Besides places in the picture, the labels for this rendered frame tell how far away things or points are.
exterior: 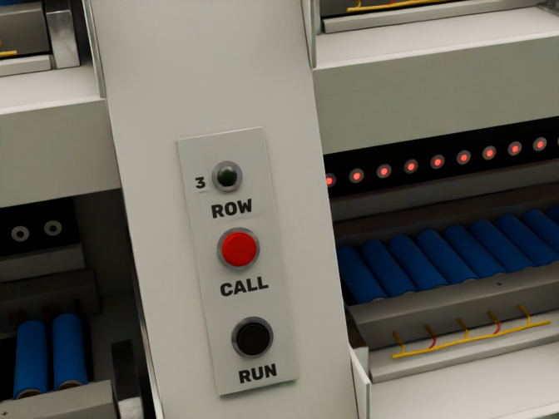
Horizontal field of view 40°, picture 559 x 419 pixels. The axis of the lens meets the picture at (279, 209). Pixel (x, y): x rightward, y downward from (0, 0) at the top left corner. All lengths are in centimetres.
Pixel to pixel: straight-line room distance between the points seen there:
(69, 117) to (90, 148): 2
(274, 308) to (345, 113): 10
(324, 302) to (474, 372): 12
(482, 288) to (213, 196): 20
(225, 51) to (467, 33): 13
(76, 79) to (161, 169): 6
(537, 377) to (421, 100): 17
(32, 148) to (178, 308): 10
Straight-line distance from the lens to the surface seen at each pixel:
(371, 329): 45
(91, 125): 35
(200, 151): 35
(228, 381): 37
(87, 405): 42
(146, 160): 35
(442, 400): 44
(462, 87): 40
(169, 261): 35
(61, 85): 37
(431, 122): 39
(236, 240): 35
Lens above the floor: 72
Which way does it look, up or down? 8 degrees down
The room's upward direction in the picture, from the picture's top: 8 degrees counter-clockwise
